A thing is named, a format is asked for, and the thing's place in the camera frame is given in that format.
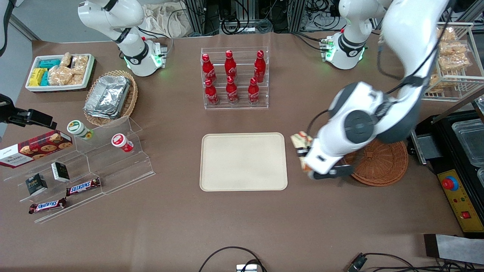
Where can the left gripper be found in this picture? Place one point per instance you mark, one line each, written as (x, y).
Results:
(302, 152)

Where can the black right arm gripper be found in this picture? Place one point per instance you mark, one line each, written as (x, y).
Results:
(16, 115)

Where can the triangle sandwich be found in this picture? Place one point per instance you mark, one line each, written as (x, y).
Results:
(300, 140)

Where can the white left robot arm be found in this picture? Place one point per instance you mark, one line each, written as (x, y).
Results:
(412, 37)

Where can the beige plastic tray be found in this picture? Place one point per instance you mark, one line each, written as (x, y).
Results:
(244, 162)

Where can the round brown wicker basket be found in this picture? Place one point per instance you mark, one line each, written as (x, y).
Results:
(382, 164)

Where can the oval wicker basket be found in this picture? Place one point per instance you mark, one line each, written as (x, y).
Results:
(130, 102)

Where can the red tartan cookie box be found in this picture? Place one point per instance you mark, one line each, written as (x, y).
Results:
(36, 148)

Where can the yellow snack packet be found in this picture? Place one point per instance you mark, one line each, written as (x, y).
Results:
(37, 76)

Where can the green lid yogurt cup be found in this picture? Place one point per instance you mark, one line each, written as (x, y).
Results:
(78, 129)

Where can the clear bag of rice crackers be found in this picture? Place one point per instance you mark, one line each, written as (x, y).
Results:
(59, 75)
(80, 64)

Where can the teal snack packet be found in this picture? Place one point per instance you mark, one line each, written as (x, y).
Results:
(50, 63)

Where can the small black white box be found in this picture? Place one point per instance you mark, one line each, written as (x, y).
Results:
(60, 172)

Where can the white rectangular snack bin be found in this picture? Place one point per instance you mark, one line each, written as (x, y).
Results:
(87, 75)

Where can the red cola bottle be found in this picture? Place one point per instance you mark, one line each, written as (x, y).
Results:
(211, 94)
(232, 92)
(259, 68)
(230, 66)
(253, 93)
(208, 70)

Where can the stack of foil containers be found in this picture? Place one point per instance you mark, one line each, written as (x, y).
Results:
(107, 96)

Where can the clear acrylic bottle rack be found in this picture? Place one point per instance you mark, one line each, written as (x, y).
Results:
(238, 106)

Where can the brown snickers bar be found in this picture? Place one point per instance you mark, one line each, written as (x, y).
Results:
(47, 206)
(83, 186)

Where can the red lid yogurt cup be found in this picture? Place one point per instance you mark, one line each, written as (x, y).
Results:
(121, 142)

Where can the clear acrylic stepped stand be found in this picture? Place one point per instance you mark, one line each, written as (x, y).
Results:
(113, 170)

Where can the black side cart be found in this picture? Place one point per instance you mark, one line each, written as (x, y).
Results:
(446, 151)

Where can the clear bag of fried snacks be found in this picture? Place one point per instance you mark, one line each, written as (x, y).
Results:
(448, 34)
(453, 48)
(436, 84)

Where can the red emergency stop button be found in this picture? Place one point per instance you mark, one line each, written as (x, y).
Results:
(450, 183)

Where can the beige cloth bag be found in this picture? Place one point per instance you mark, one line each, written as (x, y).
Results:
(162, 20)

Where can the clear plastic container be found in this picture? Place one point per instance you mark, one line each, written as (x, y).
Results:
(469, 141)

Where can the yellow emergency stop box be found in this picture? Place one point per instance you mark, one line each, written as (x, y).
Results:
(465, 204)

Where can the grey flat panel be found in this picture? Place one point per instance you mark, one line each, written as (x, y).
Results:
(453, 247)

